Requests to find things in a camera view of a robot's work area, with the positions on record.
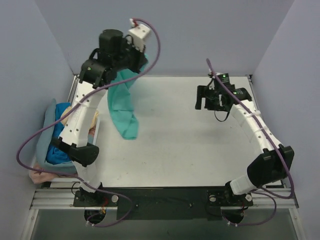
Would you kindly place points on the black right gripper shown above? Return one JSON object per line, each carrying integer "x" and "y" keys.
{"x": 200, "y": 97}

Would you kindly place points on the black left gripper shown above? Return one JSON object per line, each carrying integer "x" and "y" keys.
{"x": 138, "y": 59}

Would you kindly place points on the teal t shirt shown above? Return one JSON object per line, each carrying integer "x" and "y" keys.
{"x": 120, "y": 106}

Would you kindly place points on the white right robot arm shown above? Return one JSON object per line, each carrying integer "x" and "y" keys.
{"x": 273, "y": 159}

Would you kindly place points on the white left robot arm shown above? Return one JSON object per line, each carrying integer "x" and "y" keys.
{"x": 116, "y": 52}

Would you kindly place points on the light blue t shirt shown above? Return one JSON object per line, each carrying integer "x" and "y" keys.
{"x": 45, "y": 139}

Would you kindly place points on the pink t shirt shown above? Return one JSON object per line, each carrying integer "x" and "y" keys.
{"x": 39, "y": 177}

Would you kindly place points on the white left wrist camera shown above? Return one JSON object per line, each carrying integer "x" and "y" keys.
{"x": 138, "y": 35}

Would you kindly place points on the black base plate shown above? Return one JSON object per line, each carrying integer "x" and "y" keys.
{"x": 164, "y": 203}

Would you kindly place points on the aluminium frame rail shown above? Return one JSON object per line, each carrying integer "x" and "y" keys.
{"x": 63, "y": 199}

